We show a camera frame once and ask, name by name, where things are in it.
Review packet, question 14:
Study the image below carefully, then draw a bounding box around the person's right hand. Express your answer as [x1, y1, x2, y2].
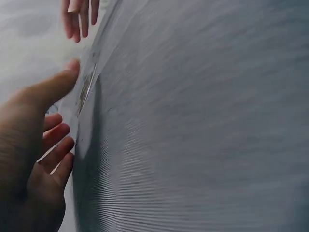
[60, 0, 100, 44]

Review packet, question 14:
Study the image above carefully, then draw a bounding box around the clear plastic bag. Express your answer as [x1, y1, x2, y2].
[36, 43, 102, 176]

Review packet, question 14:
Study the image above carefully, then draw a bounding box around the person's left hand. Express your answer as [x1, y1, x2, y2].
[0, 59, 80, 232]

